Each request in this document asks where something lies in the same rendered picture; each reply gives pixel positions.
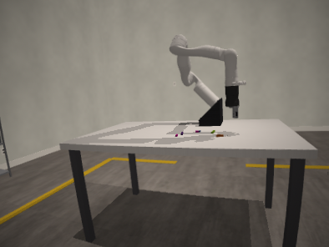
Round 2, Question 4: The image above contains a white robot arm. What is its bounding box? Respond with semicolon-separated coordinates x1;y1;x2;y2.
170;34;238;107

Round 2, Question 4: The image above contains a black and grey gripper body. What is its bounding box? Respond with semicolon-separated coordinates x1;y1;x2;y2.
225;77;246;107

